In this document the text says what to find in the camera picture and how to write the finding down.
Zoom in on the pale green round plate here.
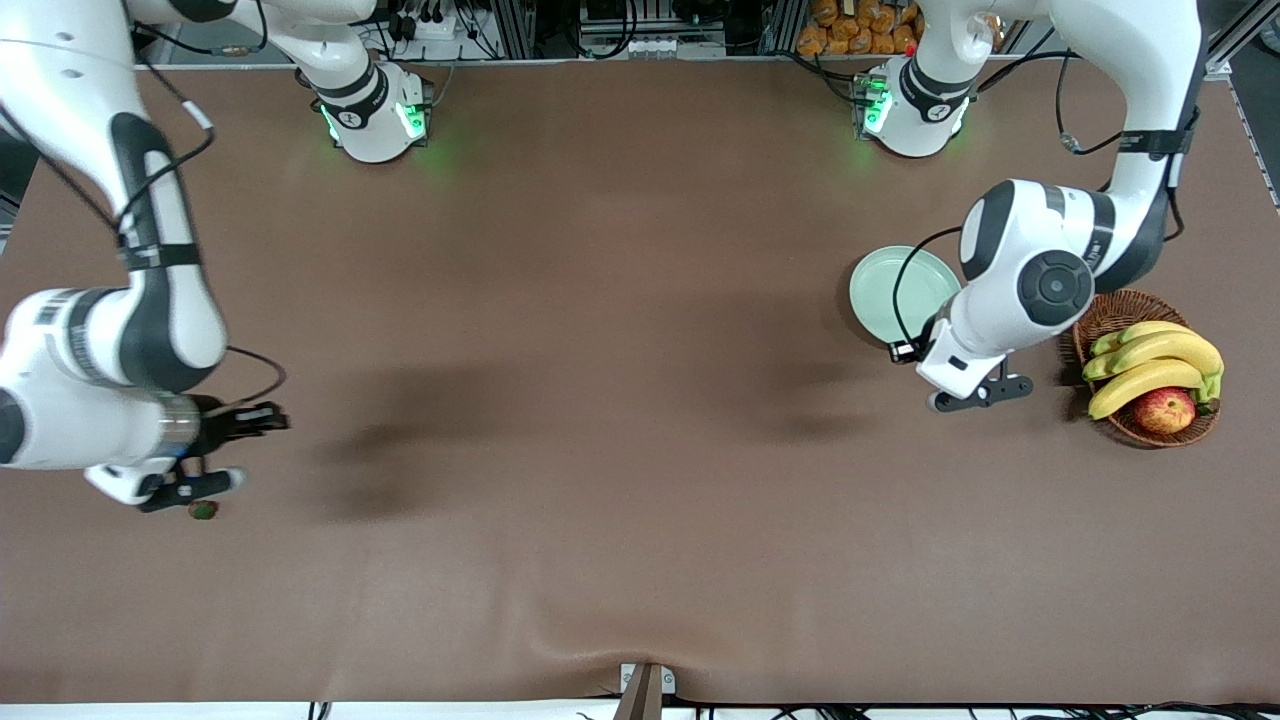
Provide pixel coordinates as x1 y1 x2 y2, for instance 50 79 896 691
849 245 963 349

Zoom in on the brown wicker basket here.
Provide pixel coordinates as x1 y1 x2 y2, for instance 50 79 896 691
1072 288 1222 449

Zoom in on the yellow banana bunch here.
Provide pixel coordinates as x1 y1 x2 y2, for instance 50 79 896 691
1080 320 1226 421

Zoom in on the red yellow apple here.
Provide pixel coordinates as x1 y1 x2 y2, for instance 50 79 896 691
1133 387 1198 435

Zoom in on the pile of orange buns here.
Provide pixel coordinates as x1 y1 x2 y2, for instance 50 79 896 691
795 0 926 57

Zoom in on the brown table mat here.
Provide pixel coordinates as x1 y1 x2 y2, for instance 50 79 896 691
0 58 1280 706

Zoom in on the grey metal table clamp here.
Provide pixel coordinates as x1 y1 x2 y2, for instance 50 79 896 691
612 662 677 720

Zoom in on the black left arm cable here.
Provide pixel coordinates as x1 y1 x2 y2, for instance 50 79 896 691
890 45 1201 349

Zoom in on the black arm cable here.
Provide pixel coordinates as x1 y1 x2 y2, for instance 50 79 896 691
890 45 1201 349
0 50 289 413

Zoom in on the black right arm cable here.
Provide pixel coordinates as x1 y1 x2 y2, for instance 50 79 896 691
0 50 289 413

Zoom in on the aluminium frame post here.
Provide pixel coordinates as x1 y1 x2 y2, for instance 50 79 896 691
1200 0 1280 81

